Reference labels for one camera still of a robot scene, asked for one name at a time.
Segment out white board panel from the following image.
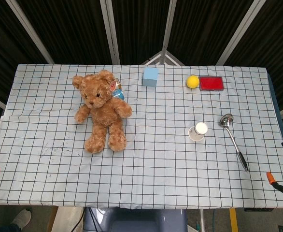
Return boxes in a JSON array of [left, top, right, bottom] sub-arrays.
[[51, 206, 85, 232]]

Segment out white triangular frame brace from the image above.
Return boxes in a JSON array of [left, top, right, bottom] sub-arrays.
[[141, 50, 186, 66]]

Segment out metal table leg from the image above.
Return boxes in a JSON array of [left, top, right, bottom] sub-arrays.
[[198, 209, 206, 232]]

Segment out brown teddy bear plush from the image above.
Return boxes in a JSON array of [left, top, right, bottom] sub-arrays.
[[71, 69, 133, 154]]

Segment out round white red hang tag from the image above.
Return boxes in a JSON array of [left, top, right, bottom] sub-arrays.
[[109, 78, 121, 92]]

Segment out yellow ball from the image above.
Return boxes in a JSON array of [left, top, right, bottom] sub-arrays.
[[185, 75, 200, 89]]

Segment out steel ladle black handle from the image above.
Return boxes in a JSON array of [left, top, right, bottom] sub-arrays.
[[219, 113, 250, 173]]

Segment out light blue foam cube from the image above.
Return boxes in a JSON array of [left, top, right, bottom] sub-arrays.
[[142, 67, 159, 87]]

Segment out blue checkered tablecloth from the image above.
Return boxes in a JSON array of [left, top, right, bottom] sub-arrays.
[[0, 63, 283, 210]]

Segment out white paper cup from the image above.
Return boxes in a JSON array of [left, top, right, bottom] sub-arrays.
[[188, 122, 208, 142]]

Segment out white shoe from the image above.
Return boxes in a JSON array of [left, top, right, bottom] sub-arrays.
[[11, 209, 33, 231]]

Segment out blue paper hang tag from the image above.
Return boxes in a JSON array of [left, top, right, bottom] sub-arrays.
[[112, 88, 126, 101]]

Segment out red rectangular ink pad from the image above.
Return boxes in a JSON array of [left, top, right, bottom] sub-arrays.
[[199, 76, 225, 92]]

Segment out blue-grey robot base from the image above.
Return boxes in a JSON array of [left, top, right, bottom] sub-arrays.
[[83, 207, 188, 232]]

